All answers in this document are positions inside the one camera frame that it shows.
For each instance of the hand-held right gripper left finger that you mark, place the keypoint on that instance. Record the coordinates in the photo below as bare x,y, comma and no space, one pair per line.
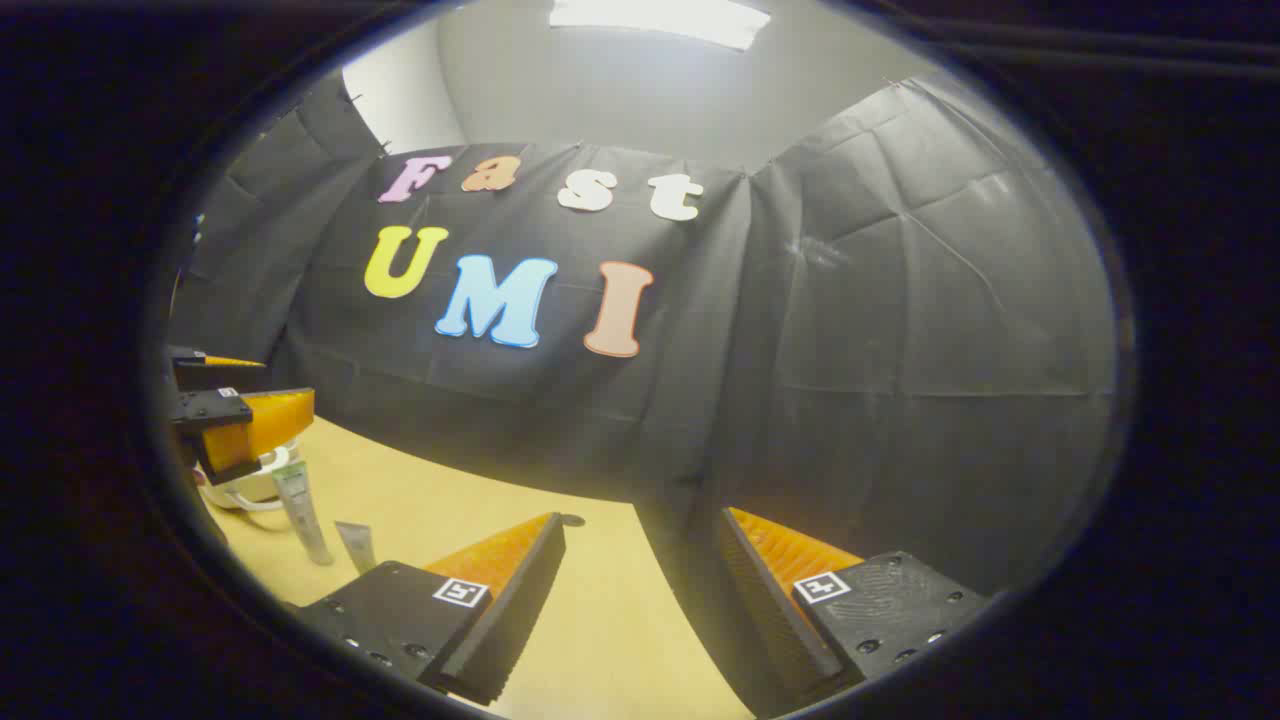
520,610

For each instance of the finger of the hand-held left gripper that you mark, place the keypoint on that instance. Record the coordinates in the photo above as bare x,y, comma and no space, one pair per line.
215,410
215,375

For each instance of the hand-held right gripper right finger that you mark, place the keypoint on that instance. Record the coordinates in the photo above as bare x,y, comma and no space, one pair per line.
775,620

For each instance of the white suitcase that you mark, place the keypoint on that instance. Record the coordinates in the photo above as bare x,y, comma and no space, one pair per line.
250,490

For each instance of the black backdrop cloth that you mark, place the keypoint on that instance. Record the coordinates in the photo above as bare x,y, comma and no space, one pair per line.
850,350

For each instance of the ceiling light panel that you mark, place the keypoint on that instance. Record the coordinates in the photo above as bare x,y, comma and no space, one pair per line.
660,18

